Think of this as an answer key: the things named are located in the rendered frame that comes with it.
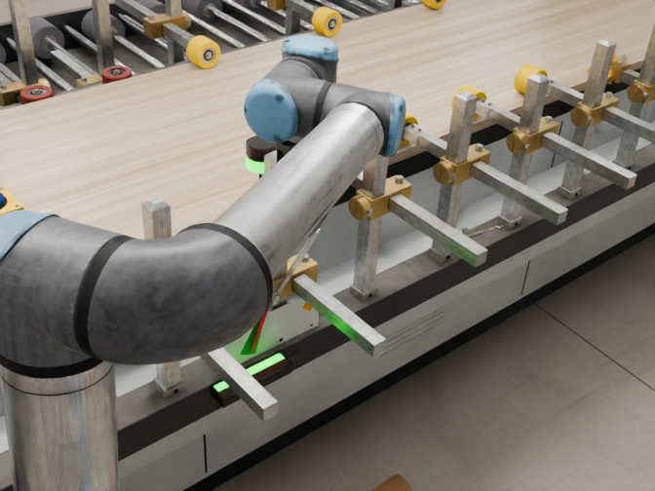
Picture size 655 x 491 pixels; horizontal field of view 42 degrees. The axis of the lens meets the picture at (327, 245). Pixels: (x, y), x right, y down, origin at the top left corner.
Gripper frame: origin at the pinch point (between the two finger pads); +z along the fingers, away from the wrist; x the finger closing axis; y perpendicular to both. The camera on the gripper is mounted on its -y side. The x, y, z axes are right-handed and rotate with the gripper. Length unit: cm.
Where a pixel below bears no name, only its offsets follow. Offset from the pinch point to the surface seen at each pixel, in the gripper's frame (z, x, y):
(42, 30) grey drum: 17, -155, -16
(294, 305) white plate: 22.3, -5.2, -0.9
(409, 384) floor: 101, -27, -67
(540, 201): 5, 14, -51
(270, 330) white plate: 26.0, -5.2, 5.2
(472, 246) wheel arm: 5.1, 17.2, -26.2
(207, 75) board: 11, -88, -34
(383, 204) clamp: 6.0, -5.1, -23.5
